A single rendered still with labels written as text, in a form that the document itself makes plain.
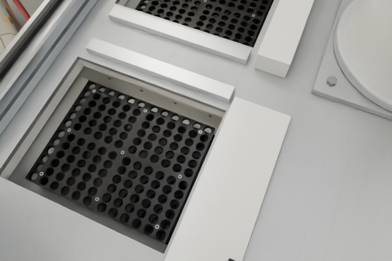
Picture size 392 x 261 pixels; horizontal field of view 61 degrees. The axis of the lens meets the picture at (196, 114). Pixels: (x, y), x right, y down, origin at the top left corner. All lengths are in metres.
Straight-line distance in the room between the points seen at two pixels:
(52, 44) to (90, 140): 0.15
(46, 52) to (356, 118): 0.45
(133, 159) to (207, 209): 0.14
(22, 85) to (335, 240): 0.45
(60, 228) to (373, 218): 0.37
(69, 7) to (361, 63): 0.42
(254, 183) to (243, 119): 0.09
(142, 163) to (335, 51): 0.32
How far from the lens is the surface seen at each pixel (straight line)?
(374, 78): 0.49
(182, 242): 0.41
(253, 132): 0.44
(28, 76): 0.52
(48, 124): 0.64
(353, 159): 0.47
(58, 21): 0.54
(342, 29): 0.54
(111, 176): 0.50
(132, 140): 0.51
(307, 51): 0.53
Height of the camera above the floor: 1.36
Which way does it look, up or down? 65 degrees down
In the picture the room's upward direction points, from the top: 4 degrees counter-clockwise
